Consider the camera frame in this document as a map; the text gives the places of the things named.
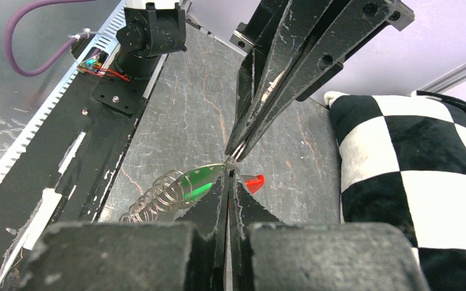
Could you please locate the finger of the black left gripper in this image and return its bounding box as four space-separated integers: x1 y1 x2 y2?
225 1 338 157

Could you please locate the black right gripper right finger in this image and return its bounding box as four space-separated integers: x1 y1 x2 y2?
228 171 429 290

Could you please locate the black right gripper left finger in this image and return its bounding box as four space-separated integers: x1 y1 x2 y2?
17 171 228 290

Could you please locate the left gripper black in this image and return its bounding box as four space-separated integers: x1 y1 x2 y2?
229 0 416 164

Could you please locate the green key tag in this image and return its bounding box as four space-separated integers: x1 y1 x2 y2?
179 164 226 209

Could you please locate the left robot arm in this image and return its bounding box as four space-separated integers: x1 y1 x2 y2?
93 0 414 161

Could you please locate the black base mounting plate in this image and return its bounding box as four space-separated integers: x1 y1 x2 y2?
0 74 148 284

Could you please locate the black white checkered pillow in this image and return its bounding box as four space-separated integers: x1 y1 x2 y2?
324 90 466 290

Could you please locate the right aluminium frame rail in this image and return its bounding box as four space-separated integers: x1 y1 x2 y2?
421 63 466 93

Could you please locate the white slotted cable duct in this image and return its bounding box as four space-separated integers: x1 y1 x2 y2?
0 1 124 183

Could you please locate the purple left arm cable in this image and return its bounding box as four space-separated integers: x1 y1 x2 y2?
2 0 101 78

